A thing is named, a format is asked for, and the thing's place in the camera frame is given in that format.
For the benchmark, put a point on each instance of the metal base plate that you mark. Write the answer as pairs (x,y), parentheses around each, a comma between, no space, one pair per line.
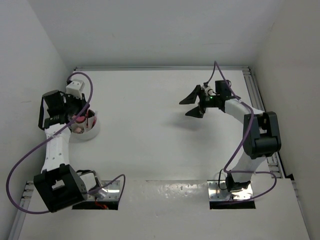
(222,199)
(106,199)

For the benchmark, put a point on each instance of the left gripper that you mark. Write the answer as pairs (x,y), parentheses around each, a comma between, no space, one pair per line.
(81,102)

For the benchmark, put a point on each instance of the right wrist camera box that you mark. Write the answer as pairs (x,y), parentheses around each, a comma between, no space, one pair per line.
(207,90)

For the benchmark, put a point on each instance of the pink white stapler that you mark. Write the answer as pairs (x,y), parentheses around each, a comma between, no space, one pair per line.
(78,130)

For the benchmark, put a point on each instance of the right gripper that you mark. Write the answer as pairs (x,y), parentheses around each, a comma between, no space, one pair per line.
(198,111)

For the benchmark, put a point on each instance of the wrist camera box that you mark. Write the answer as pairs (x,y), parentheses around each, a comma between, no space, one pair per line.
(75,88)
(207,90)

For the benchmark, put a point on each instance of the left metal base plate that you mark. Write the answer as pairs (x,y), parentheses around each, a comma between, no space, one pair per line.
(106,199)

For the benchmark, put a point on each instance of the white round divided container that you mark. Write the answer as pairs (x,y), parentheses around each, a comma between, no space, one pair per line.
(87,134)

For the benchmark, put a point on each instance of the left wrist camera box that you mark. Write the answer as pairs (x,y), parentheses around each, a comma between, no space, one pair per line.
(75,88)

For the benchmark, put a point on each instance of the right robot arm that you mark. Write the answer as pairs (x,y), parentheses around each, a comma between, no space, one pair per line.
(261,134)

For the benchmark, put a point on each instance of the red refill pen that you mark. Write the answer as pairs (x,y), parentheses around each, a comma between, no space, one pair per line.
(88,115)
(94,121)

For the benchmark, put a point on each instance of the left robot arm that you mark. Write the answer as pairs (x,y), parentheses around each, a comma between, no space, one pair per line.
(64,115)

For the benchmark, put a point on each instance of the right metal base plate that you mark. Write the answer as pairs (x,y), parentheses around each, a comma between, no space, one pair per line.
(222,199)

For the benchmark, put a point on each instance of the pink cap in container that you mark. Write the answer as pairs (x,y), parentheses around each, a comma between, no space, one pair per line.
(80,119)

